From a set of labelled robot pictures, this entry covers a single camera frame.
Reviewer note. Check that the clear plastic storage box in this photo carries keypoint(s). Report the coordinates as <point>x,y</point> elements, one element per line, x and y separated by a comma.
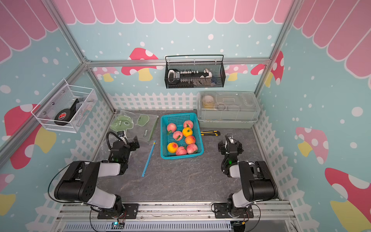
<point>227,109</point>

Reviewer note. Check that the orange-pink peach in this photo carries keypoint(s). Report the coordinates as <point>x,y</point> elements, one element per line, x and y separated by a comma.
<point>190,140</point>

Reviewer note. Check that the white wire wall basket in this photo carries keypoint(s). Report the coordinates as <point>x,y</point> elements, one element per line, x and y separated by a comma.
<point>65,108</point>

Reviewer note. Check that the pink peach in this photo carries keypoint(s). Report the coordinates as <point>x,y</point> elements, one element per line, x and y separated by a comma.
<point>177,135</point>
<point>192,149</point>
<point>188,124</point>
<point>181,151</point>
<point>171,128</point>

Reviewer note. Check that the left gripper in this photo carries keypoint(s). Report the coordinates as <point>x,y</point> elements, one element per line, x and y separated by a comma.
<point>134,147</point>

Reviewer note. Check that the black tape measure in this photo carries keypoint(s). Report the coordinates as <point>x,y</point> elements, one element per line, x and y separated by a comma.
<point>66,115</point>

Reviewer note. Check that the yellow peach with leaf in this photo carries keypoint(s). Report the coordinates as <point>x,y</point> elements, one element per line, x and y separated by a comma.
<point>187,132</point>

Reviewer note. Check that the blue stick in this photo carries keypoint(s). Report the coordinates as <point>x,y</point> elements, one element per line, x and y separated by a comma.
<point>148,159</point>

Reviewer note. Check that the clear green zip-top bag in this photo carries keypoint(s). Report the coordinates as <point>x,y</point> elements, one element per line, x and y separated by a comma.
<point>133,124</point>

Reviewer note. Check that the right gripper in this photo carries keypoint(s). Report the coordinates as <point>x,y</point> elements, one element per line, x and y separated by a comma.
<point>222,147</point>

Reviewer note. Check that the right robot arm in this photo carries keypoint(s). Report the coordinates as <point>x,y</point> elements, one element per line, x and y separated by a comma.
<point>257,182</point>

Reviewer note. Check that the teal plastic basket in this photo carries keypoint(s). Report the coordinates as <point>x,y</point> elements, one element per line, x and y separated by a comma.
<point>178,120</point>

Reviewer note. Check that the yellow black utility knife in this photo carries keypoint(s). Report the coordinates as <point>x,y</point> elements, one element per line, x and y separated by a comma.
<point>211,133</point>

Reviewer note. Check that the black wire wall basket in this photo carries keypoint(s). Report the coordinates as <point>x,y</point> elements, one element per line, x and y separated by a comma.
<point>212,63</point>

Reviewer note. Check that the black power strip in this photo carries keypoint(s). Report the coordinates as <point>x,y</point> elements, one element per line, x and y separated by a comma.
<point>189,77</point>

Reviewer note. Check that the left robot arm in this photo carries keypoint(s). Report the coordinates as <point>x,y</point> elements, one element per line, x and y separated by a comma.
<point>79,181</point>

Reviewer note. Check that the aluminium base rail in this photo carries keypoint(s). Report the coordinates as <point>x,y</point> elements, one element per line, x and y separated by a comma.
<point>268,216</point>

